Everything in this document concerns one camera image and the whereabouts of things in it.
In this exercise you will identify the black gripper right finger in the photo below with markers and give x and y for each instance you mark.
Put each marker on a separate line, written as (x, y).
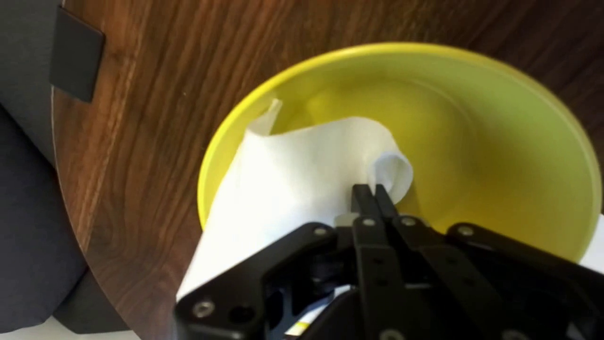
(473, 283)

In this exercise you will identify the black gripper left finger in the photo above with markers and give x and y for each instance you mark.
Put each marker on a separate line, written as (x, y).
(267, 293)

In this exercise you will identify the white tissue napkin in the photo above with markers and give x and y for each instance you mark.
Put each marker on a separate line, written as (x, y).
(280, 181)

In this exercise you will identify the yellow plastic bowl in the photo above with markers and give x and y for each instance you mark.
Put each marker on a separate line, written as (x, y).
(488, 143)

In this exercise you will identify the grey chair left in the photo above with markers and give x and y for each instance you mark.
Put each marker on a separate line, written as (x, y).
(42, 270)

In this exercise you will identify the black table edge clip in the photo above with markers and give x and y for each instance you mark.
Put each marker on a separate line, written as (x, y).
(76, 55)

